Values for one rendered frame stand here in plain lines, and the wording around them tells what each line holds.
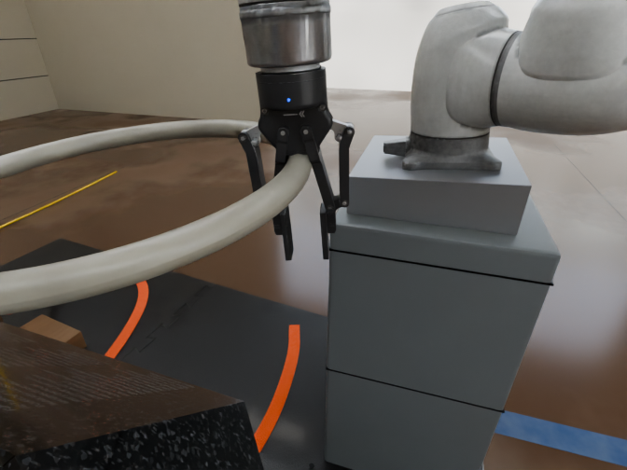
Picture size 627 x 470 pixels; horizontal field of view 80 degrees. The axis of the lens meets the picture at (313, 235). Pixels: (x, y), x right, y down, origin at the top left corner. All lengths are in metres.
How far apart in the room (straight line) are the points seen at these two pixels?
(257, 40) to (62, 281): 0.26
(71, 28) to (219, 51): 2.32
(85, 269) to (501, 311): 0.68
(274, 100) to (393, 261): 0.43
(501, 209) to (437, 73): 0.26
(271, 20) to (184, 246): 0.22
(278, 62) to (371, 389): 0.78
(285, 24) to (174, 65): 5.47
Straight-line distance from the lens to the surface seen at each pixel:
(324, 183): 0.45
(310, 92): 0.40
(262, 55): 0.40
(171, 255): 0.30
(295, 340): 1.57
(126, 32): 6.24
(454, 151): 0.77
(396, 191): 0.72
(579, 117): 0.69
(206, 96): 5.64
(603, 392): 1.76
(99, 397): 0.52
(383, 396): 0.99
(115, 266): 0.30
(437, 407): 0.99
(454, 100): 0.74
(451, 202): 0.73
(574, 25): 0.66
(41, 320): 1.89
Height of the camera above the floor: 1.13
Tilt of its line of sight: 29 degrees down
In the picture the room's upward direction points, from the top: straight up
